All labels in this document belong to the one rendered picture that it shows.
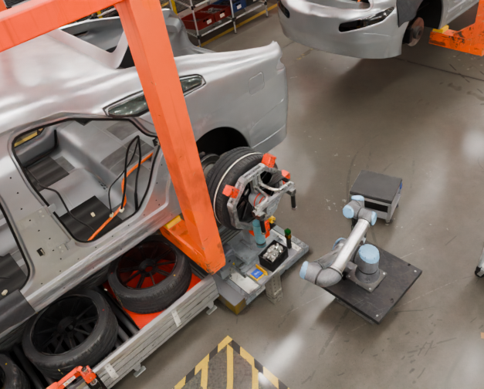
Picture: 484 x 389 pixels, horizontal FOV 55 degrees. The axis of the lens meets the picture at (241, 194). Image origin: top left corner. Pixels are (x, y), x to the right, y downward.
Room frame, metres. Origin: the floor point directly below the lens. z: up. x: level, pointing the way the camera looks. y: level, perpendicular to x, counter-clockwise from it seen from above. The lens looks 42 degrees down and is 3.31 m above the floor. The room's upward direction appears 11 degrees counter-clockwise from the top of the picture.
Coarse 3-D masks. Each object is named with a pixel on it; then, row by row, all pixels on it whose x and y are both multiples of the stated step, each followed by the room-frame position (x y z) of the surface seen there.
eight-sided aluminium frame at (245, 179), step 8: (256, 168) 2.73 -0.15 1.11; (264, 168) 2.72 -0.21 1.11; (272, 168) 2.77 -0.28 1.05; (248, 176) 2.65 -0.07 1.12; (256, 176) 2.67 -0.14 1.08; (240, 184) 2.63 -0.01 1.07; (280, 184) 2.81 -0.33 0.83; (240, 192) 2.58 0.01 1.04; (232, 200) 2.58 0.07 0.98; (232, 208) 2.51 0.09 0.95; (232, 216) 2.52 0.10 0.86; (232, 224) 2.54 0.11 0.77; (240, 224) 2.54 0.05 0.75; (248, 224) 2.63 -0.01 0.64
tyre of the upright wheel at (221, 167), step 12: (228, 156) 2.86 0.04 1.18; (240, 156) 2.83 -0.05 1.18; (252, 156) 2.82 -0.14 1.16; (216, 168) 2.79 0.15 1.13; (240, 168) 2.70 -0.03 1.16; (216, 180) 2.70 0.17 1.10; (228, 180) 2.64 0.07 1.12; (216, 204) 2.59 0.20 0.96; (216, 216) 2.60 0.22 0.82; (228, 216) 2.58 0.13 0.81; (228, 228) 2.58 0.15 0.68
